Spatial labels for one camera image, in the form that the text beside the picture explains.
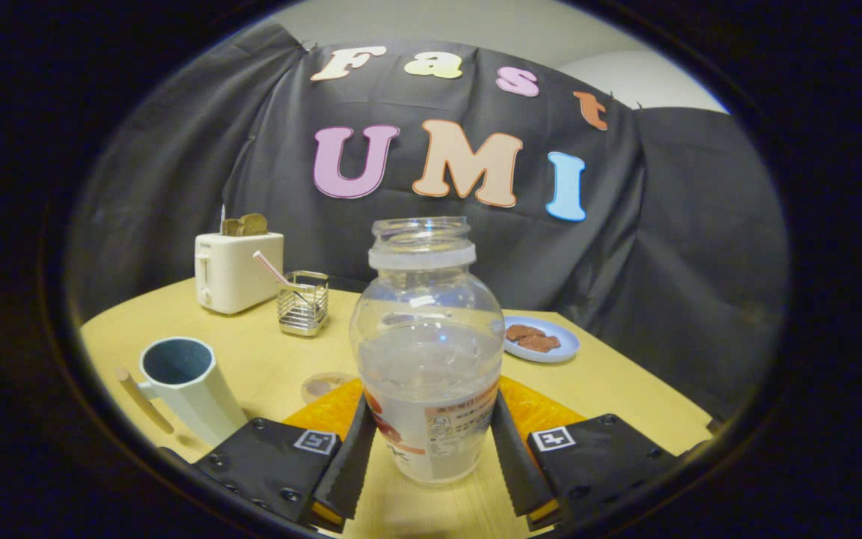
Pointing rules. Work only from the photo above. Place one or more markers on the white toaster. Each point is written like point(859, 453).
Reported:
point(240, 273)

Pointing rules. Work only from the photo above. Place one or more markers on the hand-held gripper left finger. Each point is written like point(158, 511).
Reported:
point(349, 464)

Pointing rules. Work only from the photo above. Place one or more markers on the clear plastic juice bottle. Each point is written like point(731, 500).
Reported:
point(427, 359)

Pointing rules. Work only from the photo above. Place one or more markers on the brown meat piece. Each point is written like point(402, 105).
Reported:
point(539, 343)
point(524, 332)

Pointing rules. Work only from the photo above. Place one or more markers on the light wooden table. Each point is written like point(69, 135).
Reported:
point(625, 404)

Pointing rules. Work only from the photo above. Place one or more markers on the round brown coaster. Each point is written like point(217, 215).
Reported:
point(322, 388)

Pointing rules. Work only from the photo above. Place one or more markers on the small blue plate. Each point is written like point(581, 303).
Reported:
point(562, 346)

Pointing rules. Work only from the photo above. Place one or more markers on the pale blue cup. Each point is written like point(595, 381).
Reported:
point(199, 397)

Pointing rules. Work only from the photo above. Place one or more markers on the brown toast slices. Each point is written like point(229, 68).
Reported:
point(251, 224)

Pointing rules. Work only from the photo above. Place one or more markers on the black backdrop cloth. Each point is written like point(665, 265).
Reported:
point(625, 247)

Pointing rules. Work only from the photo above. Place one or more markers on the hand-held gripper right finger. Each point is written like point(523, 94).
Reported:
point(513, 464)

